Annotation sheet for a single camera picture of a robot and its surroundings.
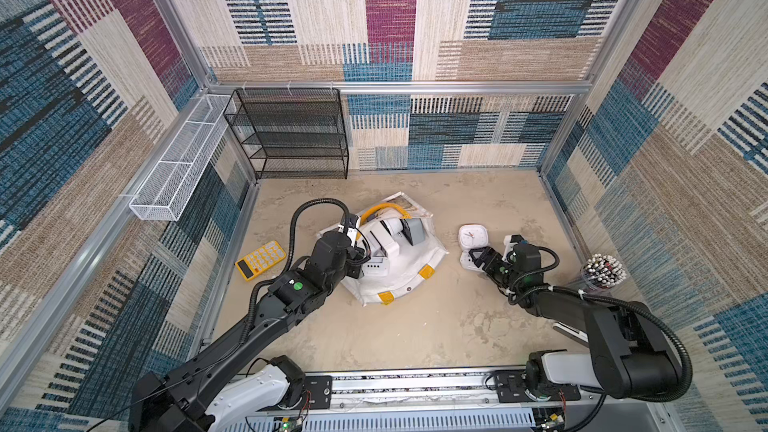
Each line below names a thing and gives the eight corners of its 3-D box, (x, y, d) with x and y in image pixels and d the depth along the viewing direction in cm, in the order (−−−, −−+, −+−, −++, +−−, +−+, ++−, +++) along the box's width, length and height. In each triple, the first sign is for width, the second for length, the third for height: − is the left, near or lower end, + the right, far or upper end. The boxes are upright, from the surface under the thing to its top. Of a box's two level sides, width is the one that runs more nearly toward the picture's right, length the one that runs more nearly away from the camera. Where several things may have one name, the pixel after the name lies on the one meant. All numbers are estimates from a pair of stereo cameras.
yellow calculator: (245, 282, 94) (243, 279, 93) (236, 265, 98) (234, 262, 96) (287, 257, 100) (285, 253, 98) (277, 241, 103) (276, 238, 102)
